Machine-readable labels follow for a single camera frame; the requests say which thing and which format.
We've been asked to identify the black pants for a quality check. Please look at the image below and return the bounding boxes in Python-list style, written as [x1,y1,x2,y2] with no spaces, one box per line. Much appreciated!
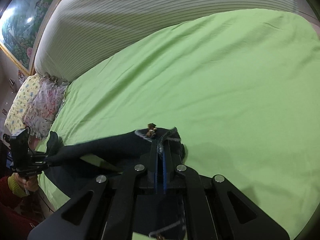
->
[43,122,187,240]

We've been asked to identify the left forearm red yellow sleeve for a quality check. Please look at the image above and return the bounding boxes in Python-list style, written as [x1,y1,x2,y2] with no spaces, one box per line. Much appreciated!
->
[1,173,44,239]

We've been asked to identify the left hand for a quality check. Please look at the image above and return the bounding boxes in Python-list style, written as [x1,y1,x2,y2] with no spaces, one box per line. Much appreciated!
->
[14,173,39,192]

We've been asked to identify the yellow patterned pillow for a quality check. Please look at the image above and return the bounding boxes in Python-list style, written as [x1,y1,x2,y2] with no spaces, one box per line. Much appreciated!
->
[4,74,41,134]

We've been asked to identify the floral pink pillow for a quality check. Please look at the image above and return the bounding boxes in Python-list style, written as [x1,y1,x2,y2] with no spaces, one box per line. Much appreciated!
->
[22,75,69,139]

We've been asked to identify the green bed sheet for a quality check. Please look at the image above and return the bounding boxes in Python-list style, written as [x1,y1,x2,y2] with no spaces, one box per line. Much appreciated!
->
[52,9,319,239]

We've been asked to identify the gold framed painting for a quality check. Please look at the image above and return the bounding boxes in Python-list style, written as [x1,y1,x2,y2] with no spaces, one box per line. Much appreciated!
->
[1,0,61,75]

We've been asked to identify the white striped headboard cushion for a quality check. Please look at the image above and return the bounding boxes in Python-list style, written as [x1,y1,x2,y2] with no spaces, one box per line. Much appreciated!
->
[34,0,298,81]

